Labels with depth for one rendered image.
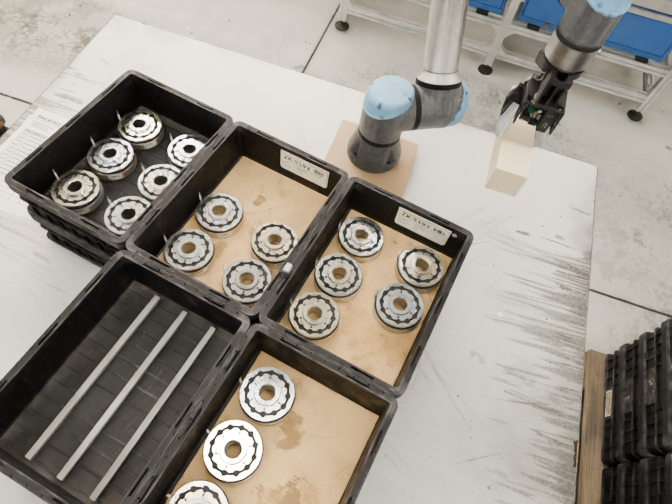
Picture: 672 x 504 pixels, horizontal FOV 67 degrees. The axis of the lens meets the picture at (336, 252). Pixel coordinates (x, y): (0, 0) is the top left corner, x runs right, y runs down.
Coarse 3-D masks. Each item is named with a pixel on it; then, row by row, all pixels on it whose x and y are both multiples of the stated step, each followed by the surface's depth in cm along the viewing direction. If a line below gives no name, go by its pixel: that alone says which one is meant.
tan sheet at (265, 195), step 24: (240, 168) 122; (264, 168) 123; (216, 192) 118; (240, 192) 118; (264, 192) 119; (288, 192) 120; (312, 192) 121; (192, 216) 114; (264, 216) 116; (288, 216) 117; (312, 216) 117; (216, 240) 111; (240, 240) 112; (216, 264) 109; (216, 288) 106
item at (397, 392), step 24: (384, 192) 110; (432, 216) 109; (312, 240) 104; (456, 264) 103; (264, 312) 94; (432, 312) 97; (288, 336) 92; (336, 360) 90; (384, 384) 89; (408, 384) 90
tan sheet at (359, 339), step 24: (360, 216) 119; (336, 240) 115; (384, 240) 116; (408, 240) 117; (360, 264) 112; (384, 264) 113; (312, 288) 108; (360, 288) 109; (288, 312) 105; (360, 312) 106; (336, 336) 103; (360, 336) 104; (384, 336) 104; (408, 336) 105; (360, 360) 101; (384, 360) 102
